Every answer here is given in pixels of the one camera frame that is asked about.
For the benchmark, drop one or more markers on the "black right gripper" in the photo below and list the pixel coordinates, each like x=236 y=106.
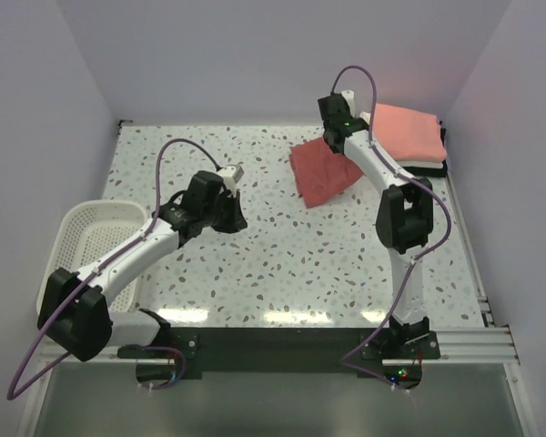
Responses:
x=329 y=141

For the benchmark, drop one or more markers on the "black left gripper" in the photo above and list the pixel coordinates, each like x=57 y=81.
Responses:
x=230 y=211

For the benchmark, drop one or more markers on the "red t-shirt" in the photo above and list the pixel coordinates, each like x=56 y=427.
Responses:
x=319 y=173

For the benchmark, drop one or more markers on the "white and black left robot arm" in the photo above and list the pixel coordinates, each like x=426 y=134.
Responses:
x=75 y=312

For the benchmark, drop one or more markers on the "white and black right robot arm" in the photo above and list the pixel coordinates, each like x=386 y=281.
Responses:
x=403 y=224

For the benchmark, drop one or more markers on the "folded white t-shirt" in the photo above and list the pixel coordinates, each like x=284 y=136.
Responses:
x=409 y=164

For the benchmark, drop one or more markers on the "folded salmon pink t-shirt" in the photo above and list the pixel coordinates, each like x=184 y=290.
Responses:
x=408 y=134

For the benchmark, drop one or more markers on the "folded black t-shirt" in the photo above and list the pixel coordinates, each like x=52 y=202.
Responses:
x=439 y=171

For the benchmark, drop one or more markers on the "white perforated plastic basket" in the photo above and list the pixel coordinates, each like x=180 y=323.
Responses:
x=89 y=231

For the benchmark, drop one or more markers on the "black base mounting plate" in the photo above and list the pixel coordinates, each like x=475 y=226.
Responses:
x=191 y=353

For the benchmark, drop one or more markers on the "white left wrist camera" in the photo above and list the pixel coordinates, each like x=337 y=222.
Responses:
x=231 y=175

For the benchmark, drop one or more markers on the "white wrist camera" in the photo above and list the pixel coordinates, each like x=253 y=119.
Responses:
x=349 y=97
x=231 y=175

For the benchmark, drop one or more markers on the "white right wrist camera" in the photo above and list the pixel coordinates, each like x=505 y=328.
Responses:
x=349 y=97

